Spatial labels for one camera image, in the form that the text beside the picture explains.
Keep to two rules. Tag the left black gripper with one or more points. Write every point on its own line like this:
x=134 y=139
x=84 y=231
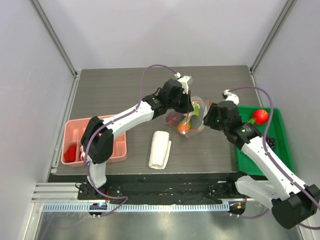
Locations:
x=188 y=106

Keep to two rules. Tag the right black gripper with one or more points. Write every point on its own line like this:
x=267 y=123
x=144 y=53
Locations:
x=210 y=118

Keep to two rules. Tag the green fake lettuce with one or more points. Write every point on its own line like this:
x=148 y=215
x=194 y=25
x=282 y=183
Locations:
x=252 y=120

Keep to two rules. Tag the clear zip top bag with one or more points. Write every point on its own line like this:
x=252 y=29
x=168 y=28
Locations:
x=197 y=121

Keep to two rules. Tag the orange fake fruit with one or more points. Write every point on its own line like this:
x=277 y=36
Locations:
x=184 y=126

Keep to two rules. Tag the red fake tomato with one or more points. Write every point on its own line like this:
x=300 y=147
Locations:
x=260 y=117

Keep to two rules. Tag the dark fake grapes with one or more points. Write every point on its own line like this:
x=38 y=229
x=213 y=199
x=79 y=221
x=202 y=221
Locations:
x=271 y=142

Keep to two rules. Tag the white fake cauliflower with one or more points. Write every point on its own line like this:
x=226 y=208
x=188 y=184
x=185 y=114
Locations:
x=196 y=109

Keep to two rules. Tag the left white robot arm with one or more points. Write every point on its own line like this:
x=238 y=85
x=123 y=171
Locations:
x=98 y=138

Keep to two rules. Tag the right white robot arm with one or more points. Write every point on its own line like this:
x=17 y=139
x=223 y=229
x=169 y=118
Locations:
x=290 y=199

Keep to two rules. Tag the dark red fake fruit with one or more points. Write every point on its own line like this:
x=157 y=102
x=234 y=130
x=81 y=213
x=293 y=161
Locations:
x=173 y=118

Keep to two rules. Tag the rolled white towel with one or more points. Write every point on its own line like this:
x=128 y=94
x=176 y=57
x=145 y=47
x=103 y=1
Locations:
x=160 y=150

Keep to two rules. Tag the pink divided organizer tray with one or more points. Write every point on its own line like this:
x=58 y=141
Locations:
x=73 y=132

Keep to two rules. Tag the red white small item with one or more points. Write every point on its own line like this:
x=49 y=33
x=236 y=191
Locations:
x=81 y=154

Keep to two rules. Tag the red cloth left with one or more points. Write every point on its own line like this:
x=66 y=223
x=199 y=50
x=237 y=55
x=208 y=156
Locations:
x=71 y=154

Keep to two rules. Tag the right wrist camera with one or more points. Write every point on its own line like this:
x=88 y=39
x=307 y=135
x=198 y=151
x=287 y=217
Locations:
x=230 y=96

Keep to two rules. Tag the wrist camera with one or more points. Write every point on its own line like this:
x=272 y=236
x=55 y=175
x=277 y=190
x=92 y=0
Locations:
x=230 y=96
x=185 y=81

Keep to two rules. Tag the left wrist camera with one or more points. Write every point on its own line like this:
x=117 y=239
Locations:
x=185 y=81

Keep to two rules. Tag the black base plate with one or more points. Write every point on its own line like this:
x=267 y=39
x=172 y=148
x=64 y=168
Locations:
x=156 y=189

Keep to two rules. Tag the right aluminium frame post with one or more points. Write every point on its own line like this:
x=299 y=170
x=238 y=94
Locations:
x=275 y=29

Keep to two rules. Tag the aluminium frame post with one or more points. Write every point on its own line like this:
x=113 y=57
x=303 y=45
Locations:
x=53 y=36
x=275 y=29

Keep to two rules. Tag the left aluminium frame post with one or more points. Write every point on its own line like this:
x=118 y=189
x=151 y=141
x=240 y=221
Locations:
x=53 y=36

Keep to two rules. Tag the perforated metal rail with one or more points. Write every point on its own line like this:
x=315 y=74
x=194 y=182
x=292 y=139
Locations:
x=53 y=207

